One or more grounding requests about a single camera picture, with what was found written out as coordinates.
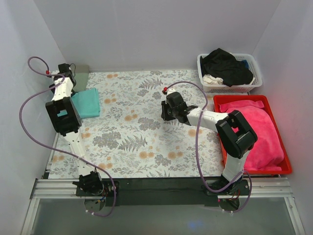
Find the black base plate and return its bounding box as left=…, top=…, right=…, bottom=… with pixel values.
left=73, top=177, right=249, bottom=207

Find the black garment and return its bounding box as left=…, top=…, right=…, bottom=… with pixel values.
left=200, top=48, right=254, bottom=87

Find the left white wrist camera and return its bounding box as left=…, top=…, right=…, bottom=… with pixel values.
left=45, top=70, right=59, bottom=77

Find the white plastic basket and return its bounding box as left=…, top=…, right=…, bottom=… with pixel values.
left=197, top=49, right=263, bottom=93

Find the aluminium rail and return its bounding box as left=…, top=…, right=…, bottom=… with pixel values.
left=31, top=178, right=292, bottom=199

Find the folded green cloth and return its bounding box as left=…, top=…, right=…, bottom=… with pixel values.
left=73, top=65, right=89, bottom=92

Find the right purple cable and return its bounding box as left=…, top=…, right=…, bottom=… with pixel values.
left=162, top=82, right=251, bottom=215

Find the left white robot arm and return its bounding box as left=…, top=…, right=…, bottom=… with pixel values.
left=45, top=63, right=96, bottom=177

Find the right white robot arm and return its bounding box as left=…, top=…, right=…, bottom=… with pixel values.
left=161, top=89, right=257, bottom=195

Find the teal t shirt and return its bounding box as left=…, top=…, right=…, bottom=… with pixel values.
left=71, top=88, right=100, bottom=119

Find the floral table mat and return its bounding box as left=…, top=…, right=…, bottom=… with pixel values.
left=48, top=70, right=228, bottom=179

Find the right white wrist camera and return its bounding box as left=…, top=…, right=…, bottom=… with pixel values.
left=162, top=88, right=176, bottom=95

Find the red plastic tray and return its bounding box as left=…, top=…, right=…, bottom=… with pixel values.
left=213, top=95, right=293, bottom=175

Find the blue garment in basket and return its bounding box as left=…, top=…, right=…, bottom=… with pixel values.
left=241, top=60, right=249, bottom=69

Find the pink towel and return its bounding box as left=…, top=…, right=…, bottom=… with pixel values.
left=218, top=100, right=284, bottom=171

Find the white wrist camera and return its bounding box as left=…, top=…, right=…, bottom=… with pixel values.
left=162, top=88, right=176, bottom=95
left=45, top=70, right=59, bottom=77

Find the white garment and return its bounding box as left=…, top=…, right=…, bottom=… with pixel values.
left=202, top=74, right=224, bottom=85

